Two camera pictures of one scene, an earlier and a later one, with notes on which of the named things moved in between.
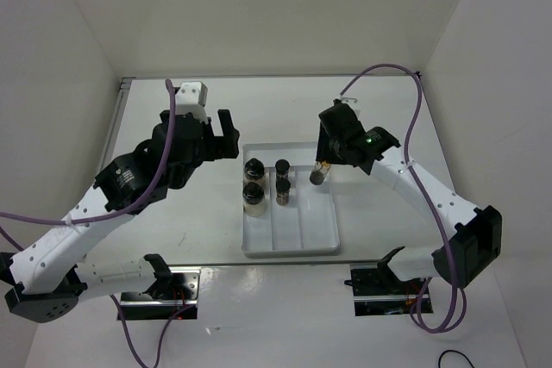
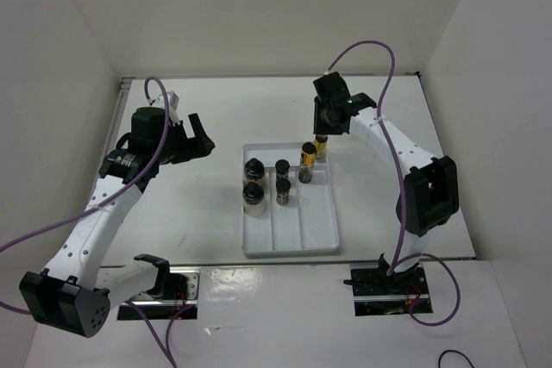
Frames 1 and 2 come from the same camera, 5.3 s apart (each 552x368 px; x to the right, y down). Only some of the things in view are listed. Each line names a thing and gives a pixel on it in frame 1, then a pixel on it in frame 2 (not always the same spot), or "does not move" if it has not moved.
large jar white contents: (254, 202) does not move
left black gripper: (226, 146) → (198, 146)
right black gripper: (323, 152) → (319, 127)
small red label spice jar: (282, 168) does not move
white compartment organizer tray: (309, 222) does not move
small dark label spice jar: (283, 187) does not move
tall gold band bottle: (320, 171) → (307, 162)
